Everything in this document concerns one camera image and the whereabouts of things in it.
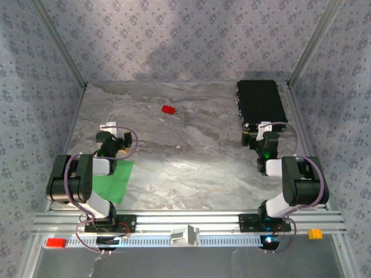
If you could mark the green paper sheet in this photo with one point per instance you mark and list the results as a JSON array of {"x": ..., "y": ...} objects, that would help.
[{"x": 116, "y": 185}]

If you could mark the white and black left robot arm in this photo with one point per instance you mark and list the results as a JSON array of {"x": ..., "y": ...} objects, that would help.
[{"x": 81, "y": 179}]

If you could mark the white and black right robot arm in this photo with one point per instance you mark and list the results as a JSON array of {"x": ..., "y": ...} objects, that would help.
[{"x": 301, "y": 188}]

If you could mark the tan wooden block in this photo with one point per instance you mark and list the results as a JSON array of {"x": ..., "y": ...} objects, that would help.
[{"x": 125, "y": 150}]

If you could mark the black hard case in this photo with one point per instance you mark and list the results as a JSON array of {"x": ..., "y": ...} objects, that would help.
[{"x": 261, "y": 101}]

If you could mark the small red toy brick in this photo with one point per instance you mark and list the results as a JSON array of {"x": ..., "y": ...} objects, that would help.
[{"x": 168, "y": 109}]

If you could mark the left controller board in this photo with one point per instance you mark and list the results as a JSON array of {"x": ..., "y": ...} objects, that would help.
[{"x": 107, "y": 242}]

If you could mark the controller board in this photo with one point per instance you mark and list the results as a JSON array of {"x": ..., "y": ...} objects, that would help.
[
  {"x": 107, "y": 242},
  {"x": 269, "y": 242}
]

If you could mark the right controller board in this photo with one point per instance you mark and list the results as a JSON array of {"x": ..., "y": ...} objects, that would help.
[{"x": 269, "y": 242}]

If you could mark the yellow toy brick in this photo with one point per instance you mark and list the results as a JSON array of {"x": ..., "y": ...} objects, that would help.
[{"x": 315, "y": 234}]

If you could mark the large red toy brick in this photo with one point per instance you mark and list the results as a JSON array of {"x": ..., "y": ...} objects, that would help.
[{"x": 56, "y": 242}]

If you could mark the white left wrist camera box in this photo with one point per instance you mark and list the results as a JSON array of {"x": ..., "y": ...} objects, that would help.
[{"x": 110, "y": 127}]

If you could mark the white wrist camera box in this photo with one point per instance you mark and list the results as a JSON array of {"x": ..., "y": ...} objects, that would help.
[
  {"x": 110, "y": 127},
  {"x": 264, "y": 127}
]

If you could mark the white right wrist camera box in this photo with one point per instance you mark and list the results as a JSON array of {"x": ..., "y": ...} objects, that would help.
[{"x": 264, "y": 127}]

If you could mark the aluminium table side rail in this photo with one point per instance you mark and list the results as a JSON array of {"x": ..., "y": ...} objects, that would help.
[
  {"x": 303, "y": 130},
  {"x": 67, "y": 144}
]

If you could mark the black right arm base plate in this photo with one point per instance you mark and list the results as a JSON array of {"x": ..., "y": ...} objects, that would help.
[{"x": 247, "y": 223}]

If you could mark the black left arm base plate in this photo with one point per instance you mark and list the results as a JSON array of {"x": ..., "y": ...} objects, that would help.
[{"x": 127, "y": 224}]

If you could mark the aluminium mounting rail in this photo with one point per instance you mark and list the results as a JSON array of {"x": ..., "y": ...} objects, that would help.
[{"x": 162, "y": 220}]

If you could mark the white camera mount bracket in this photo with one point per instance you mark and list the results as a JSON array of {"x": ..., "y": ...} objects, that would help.
[{"x": 189, "y": 234}]

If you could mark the aluminium frame post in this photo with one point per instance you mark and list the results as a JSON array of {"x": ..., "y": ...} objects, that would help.
[{"x": 314, "y": 43}]

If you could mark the aluminium frame leg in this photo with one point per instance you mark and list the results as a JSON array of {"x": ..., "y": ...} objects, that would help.
[
  {"x": 32, "y": 257},
  {"x": 343, "y": 257}
]

